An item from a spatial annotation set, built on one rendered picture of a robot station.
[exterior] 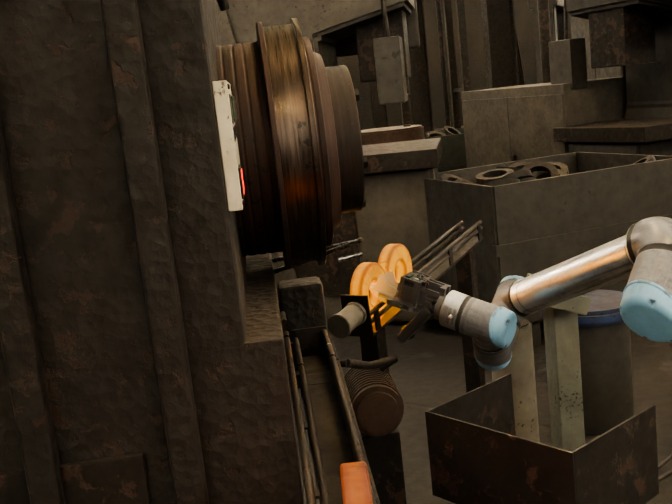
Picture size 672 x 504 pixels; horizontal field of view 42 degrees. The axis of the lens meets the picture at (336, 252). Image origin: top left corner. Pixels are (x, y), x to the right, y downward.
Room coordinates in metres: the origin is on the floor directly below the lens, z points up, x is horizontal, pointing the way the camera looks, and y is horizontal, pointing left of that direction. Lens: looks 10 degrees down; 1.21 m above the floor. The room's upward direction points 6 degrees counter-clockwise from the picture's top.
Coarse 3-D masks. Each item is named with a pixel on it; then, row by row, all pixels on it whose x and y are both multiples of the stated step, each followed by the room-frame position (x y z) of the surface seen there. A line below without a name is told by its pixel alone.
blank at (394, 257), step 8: (384, 248) 2.27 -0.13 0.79; (392, 248) 2.26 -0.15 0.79; (400, 248) 2.29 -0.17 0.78; (384, 256) 2.24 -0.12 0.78; (392, 256) 2.24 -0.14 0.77; (400, 256) 2.28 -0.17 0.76; (408, 256) 2.33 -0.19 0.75; (384, 264) 2.23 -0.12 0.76; (392, 264) 2.24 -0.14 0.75; (400, 264) 2.31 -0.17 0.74; (408, 264) 2.32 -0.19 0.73; (400, 272) 2.31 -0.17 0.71; (408, 272) 2.32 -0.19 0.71
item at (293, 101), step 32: (288, 32) 1.61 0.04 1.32; (288, 64) 1.53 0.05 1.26; (288, 96) 1.50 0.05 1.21; (288, 128) 1.48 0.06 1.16; (288, 160) 1.48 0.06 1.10; (288, 192) 1.49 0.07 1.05; (320, 192) 1.48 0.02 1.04; (288, 224) 1.51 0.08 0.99; (320, 224) 1.51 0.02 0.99; (320, 256) 1.59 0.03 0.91
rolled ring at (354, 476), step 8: (344, 464) 1.00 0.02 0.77; (352, 464) 1.00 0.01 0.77; (360, 464) 0.99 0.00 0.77; (344, 472) 0.98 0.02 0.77; (352, 472) 0.97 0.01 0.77; (360, 472) 0.97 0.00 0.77; (344, 480) 0.96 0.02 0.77; (352, 480) 0.96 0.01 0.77; (360, 480) 0.96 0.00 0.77; (368, 480) 0.96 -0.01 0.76; (344, 488) 0.95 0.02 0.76; (352, 488) 0.95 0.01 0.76; (360, 488) 0.95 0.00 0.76; (368, 488) 0.94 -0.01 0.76; (344, 496) 0.94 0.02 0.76; (352, 496) 0.94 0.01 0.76; (360, 496) 0.94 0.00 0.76; (368, 496) 0.93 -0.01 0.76
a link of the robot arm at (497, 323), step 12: (468, 300) 2.01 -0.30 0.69; (480, 300) 2.01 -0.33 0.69; (468, 312) 1.98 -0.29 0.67; (480, 312) 1.98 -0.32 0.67; (492, 312) 1.97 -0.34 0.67; (504, 312) 1.97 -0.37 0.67; (456, 324) 2.00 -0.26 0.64; (468, 324) 1.98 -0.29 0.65; (480, 324) 1.96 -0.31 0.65; (492, 324) 1.95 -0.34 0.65; (504, 324) 1.95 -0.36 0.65; (516, 324) 2.01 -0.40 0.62; (480, 336) 1.97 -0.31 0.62; (492, 336) 1.95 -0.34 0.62; (504, 336) 1.95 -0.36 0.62; (492, 348) 2.00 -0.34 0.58
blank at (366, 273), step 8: (360, 264) 2.15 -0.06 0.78; (368, 264) 2.14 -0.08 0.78; (376, 264) 2.16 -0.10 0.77; (360, 272) 2.11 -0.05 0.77; (368, 272) 2.12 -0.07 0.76; (376, 272) 2.16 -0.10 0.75; (384, 272) 2.20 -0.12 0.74; (352, 280) 2.11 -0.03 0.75; (360, 280) 2.10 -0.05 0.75; (368, 280) 2.12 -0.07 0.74; (376, 280) 2.16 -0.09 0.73; (352, 288) 2.10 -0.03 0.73; (360, 288) 2.09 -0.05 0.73; (368, 288) 2.12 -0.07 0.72; (368, 296) 2.11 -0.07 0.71; (376, 304) 2.15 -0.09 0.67
